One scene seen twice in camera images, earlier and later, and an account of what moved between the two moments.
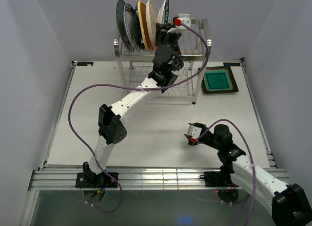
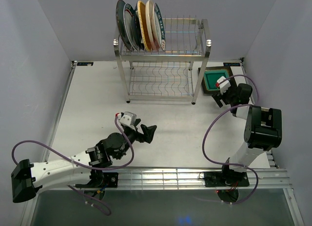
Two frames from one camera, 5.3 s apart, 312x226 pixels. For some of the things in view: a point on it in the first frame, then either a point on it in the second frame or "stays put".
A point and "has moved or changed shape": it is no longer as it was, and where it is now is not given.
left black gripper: (161, 30) to (147, 135)
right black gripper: (190, 143) to (218, 98)
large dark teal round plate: (120, 19) stays put
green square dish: (216, 80) stays put
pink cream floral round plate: (151, 17) stays put
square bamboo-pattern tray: (142, 9) stays put
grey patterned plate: (128, 12) stays put
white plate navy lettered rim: (163, 12) has moved or changed shape
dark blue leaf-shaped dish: (137, 31) stays put
